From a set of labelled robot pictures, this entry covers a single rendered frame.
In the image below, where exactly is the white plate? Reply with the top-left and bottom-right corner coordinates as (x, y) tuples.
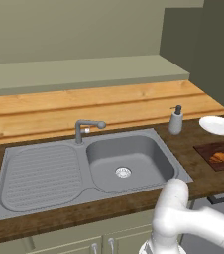
(198, 115), (224, 137)

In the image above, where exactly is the dark dishwasher handle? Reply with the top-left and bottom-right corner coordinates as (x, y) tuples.
(206, 192), (224, 205)

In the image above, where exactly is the brown croissant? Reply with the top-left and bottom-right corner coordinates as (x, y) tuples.
(209, 151), (224, 164)

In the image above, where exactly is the olive cupboard door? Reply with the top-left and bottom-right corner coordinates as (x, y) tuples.
(24, 235), (104, 254)
(102, 224), (154, 254)

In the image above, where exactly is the olive wall cupboard run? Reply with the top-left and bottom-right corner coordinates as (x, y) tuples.
(0, 0), (205, 98)

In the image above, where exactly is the tall olive cabinet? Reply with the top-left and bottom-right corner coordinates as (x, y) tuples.
(159, 0), (224, 118)

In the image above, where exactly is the grey dishwasher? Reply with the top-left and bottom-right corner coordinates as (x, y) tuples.
(179, 190), (224, 254)

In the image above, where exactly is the dark brown cutting board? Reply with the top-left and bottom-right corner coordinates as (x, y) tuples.
(192, 138), (224, 173)

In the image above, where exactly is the grey sink tap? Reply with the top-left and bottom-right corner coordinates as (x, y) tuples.
(74, 119), (107, 146)

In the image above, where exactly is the grey soap dispenser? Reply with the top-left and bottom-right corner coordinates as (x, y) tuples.
(168, 104), (184, 136)

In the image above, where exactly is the grey kitchen sink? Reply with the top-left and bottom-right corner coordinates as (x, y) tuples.
(0, 127), (194, 223)

